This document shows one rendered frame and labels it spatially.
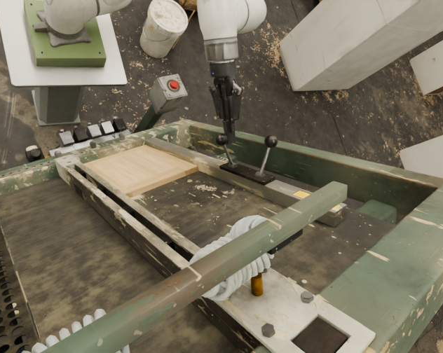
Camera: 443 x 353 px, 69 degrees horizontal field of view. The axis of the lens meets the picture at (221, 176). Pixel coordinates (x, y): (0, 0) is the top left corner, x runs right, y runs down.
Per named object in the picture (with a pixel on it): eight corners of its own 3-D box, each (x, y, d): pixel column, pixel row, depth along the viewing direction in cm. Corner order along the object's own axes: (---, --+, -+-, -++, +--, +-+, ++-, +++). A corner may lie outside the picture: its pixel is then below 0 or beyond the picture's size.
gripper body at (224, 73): (242, 59, 88) (245, 93, 92) (223, 59, 94) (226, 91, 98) (221, 62, 84) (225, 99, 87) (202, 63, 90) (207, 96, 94)
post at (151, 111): (130, 146, 234) (163, 97, 171) (133, 153, 234) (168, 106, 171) (122, 148, 231) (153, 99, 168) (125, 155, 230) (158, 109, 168)
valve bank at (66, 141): (120, 125, 174) (130, 105, 154) (130, 148, 173) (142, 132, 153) (17, 152, 147) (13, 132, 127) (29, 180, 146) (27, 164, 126)
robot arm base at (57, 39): (26, 12, 142) (24, 3, 137) (77, 8, 153) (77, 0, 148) (42, 49, 141) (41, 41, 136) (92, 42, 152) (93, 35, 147)
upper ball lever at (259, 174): (258, 178, 96) (272, 135, 95) (268, 182, 93) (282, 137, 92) (249, 176, 93) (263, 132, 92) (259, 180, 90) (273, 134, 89)
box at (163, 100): (166, 90, 173) (178, 73, 158) (175, 111, 172) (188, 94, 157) (146, 95, 166) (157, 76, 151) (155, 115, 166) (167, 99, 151)
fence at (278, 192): (155, 145, 147) (154, 136, 145) (345, 218, 77) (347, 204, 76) (146, 148, 144) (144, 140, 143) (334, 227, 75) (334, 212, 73)
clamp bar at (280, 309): (80, 169, 128) (62, 109, 118) (369, 391, 41) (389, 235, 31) (54, 177, 122) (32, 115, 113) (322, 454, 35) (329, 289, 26)
